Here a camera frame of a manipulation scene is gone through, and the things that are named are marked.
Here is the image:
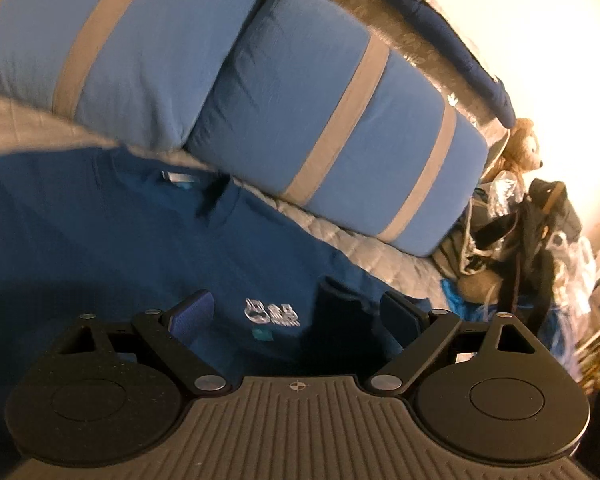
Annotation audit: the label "blue t-shirt with logo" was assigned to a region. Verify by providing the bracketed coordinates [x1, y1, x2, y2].
[0, 144, 434, 411]

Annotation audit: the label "brown teddy bear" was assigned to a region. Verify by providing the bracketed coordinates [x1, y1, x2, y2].
[480, 118, 543, 182]

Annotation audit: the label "blue pillow, grey stripes, right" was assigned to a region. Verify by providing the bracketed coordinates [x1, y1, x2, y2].
[186, 0, 488, 256]

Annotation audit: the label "blue pillow, grey stripes," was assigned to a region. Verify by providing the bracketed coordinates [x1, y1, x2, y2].
[0, 0, 259, 151]
[186, 0, 488, 256]

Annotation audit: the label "grey quilted bed cover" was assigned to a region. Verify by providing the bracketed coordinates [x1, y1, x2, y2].
[0, 96, 449, 309]

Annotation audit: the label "black bag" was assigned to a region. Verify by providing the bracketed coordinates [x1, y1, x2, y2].
[444, 178, 584, 334]

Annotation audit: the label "blue pillow, grey stripes, left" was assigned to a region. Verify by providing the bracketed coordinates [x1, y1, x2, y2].
[0, 0, 259, 151]

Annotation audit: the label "blue coiled cable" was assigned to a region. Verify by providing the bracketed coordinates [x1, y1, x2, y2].
[439, 278, 581, 376]

